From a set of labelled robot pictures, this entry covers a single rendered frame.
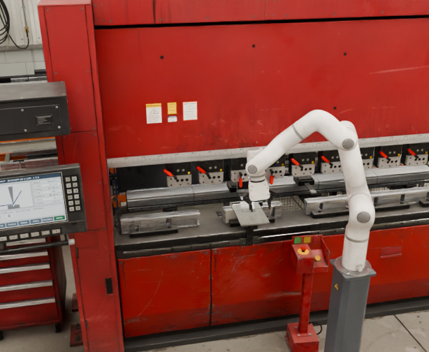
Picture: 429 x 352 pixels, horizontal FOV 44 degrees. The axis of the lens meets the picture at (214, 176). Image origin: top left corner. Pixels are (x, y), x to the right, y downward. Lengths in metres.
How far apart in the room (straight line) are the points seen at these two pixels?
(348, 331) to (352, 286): 0.31
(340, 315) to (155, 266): 1.18
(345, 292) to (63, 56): 1.87
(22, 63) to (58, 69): 4.43
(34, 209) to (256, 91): 1.41
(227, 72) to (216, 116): 0.26
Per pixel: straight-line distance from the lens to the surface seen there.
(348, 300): 2.97
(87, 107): 2.85
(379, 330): 4.17
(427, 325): 4.32
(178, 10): 2.97
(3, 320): 4.02
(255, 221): 3.27
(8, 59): 7.23
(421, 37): 3.53
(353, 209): 2.67
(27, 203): 2.69
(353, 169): 2.63
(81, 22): 2.76
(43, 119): 2.55
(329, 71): 3.30
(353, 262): 2.87
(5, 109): 2.54
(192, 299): 3.64
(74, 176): 2.63
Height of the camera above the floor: 2.64
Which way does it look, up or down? 25 degrees down
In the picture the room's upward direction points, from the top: straight up
